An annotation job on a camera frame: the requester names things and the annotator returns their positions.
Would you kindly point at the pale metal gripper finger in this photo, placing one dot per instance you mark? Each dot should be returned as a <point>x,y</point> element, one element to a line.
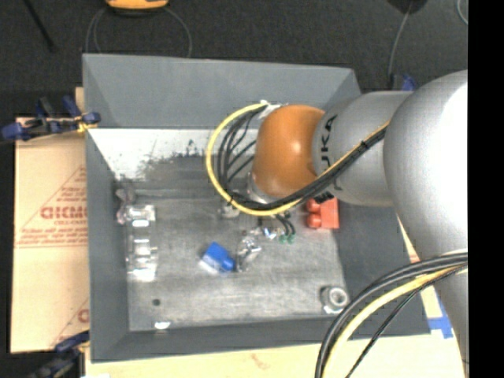
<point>252,245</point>
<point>242,261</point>

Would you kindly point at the blue and white block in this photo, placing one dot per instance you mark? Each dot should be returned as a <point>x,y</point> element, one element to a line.
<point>216,259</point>

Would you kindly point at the red plastic block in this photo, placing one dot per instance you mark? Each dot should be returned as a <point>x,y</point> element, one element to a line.
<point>325,215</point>

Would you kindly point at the small white scrap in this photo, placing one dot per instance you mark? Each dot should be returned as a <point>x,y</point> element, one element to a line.
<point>162,324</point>

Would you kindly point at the grey metal bin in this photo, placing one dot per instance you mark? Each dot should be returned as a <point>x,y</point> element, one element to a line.
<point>220,93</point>

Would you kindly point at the brown cardboard board red print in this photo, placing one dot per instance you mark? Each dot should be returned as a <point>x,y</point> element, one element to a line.
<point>47,258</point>

